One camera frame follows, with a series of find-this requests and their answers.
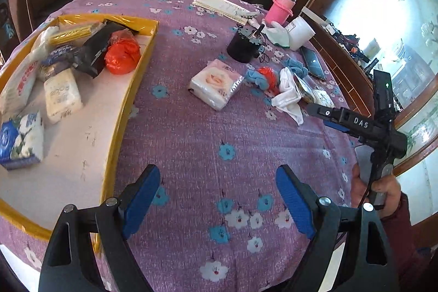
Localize white plastic jar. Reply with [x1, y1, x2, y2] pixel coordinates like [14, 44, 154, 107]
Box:
[285, 16, 316, 51]

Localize pink rose tissue pack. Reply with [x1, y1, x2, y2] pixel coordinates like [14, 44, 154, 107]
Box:
[188, 59, 244, 111]

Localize open paper notebook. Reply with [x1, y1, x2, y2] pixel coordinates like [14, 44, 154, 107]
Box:
[192, 0, 260, 25]

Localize cream tissue pack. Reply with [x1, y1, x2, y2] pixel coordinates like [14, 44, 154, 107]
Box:
[44, 68, 83, 124]

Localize dark red sleeve forearm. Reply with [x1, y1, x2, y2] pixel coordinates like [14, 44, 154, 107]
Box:
[382, 193, 437, 292]

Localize pink insulated bottle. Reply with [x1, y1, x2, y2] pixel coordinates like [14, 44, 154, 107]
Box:
[264, 0, 296, 25]

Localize light blue knitted cloth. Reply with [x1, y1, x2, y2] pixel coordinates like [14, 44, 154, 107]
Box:
[284, 58, 309, 79]

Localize red white tissue pack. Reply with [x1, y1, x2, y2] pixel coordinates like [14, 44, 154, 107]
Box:
[1, 25, 59, 121]

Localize person right hand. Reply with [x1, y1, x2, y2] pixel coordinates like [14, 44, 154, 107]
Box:
[350, 164, 402, 218]

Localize blue cloth with red bag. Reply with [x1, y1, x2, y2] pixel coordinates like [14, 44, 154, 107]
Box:
[245, 67, 280, 96]

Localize black smartphone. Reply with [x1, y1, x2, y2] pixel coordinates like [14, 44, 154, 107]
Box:
[300, 46, 326, 81]

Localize wooden window sill ledge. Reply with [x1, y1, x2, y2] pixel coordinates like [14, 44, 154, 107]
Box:
[301, 13, 437, 176]

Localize white green cuffed glove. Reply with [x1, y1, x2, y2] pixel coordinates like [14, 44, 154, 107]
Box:
[262, 21, 290, 48]

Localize yellow cardboard box tray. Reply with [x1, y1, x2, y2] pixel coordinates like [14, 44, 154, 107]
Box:
[1, 13, 159, 242]

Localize white cloth towel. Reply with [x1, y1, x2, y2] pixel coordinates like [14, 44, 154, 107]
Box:
[271, 67, 304, 126]

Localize black cylindrical electric motor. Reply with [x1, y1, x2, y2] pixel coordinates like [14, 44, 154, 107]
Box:
[226, 24, 266, 64]

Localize lemon print tissue pack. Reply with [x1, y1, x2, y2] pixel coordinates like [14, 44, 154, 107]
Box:
[313, 89, 335, 108]

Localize purple floral tablecloth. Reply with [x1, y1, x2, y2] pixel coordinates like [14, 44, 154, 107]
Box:
[0, 0, 364, 292]

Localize red plastic bag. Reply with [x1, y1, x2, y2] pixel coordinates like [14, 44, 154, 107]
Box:
[105, 29, 141, 75]

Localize black snack packet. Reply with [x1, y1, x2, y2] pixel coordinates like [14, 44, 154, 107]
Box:
[67, 19, 139, 79]

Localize blue white bagged cloth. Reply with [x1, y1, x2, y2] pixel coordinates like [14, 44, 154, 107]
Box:
[36, 44, 80, 82]

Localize bagged colourful sponge cloths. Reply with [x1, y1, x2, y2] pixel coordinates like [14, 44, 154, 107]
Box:
[293, 73, 316, 103]

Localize blue white tissue box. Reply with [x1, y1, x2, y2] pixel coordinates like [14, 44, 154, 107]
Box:
[1, 111, 45, 170]

